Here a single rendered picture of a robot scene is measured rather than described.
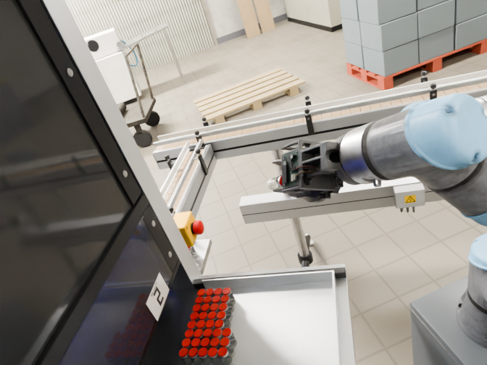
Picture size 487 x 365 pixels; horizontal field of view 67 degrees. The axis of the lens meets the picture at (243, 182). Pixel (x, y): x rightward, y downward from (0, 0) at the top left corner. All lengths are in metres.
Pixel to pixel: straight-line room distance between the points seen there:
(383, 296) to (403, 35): 2.68
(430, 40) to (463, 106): 3.83
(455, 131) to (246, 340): 0.66
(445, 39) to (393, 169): 3.92
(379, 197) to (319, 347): 1.06
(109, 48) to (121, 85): 0.54
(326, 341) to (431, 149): 0.55
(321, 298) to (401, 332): 1.03
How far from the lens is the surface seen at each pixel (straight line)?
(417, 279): 2.10
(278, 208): 1.82
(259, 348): 0.88
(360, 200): 1.79
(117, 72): 6.13
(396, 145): 0.43
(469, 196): 0.48
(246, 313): 0.94
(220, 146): 1.63
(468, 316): 0.95
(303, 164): 0.53
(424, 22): 4.14
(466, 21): 4.45
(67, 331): 0.66
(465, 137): 0.41
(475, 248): 0.84
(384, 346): 1.88
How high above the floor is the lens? 1.60
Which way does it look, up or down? 32 degrees down
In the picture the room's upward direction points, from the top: 19 degrees counter-clockwise
